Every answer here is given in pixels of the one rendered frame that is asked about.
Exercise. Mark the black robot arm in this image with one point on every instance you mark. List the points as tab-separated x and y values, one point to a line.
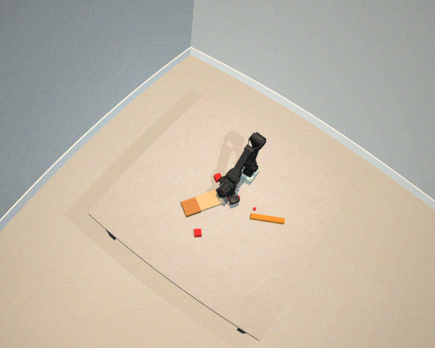
246	160

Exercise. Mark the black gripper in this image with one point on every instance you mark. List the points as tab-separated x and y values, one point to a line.
233	199

